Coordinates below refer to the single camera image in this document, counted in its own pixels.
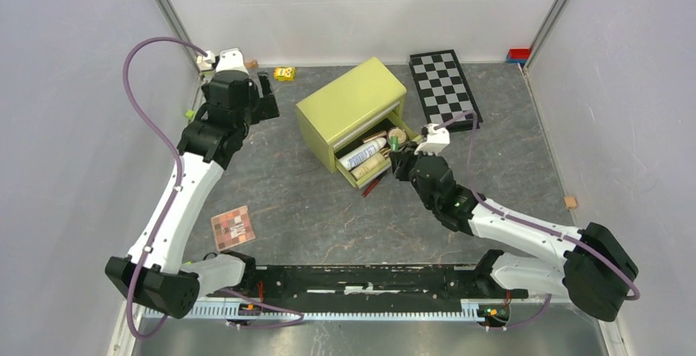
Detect green lipstick tube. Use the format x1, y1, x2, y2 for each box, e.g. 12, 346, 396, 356
389, 135, 401, 152

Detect small round cream jar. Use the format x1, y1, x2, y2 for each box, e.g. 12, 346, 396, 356
387, 127, 407, 145

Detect red black lip pencil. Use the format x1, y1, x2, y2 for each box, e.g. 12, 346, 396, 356
361, 171, 387, 198

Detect white lotion tube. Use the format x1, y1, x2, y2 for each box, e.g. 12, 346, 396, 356
338, 137, 387, 171

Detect green drawer cabinet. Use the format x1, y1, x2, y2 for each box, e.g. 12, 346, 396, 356
295, 57, 420, 189

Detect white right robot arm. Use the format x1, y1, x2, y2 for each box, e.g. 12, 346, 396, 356
389, 148, 639, 322

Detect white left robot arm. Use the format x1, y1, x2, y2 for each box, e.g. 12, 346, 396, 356
105, 71, 279, 318

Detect yellow owl toy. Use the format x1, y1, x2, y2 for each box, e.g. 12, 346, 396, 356
273, 66, 296, 81

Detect wooden arch blocks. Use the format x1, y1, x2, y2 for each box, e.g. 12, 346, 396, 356
245, 59, 259, 69

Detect black white chessboard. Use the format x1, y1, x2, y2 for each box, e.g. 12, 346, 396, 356
409, 49, 483, 132

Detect eyeshadow palette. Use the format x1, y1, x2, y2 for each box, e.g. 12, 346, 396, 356
211, 205, 256, 252

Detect small wooden cube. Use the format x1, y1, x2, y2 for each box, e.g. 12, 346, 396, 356
564, 196, 578, 210

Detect red blue blocks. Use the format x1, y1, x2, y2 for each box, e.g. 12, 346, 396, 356
506, 48, 531, 65

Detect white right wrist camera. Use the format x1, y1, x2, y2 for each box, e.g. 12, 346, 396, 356
414, 123, 451, 156

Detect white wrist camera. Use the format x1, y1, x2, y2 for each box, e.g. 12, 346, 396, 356
196, 48, 249, 76
414, 123, 451, 156

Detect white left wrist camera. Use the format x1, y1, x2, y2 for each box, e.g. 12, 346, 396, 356
196, 48, 249, 76

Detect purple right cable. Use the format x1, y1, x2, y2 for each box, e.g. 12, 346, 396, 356
434, 110, 642, 333

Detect purple cable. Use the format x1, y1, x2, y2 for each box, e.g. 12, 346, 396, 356
121, 36, 305, 341
434, 110, 642, 333

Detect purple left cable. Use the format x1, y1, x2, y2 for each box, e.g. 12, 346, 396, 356
121, 36, 305, 341

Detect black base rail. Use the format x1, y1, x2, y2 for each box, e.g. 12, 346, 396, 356
233, 264, 529, 313

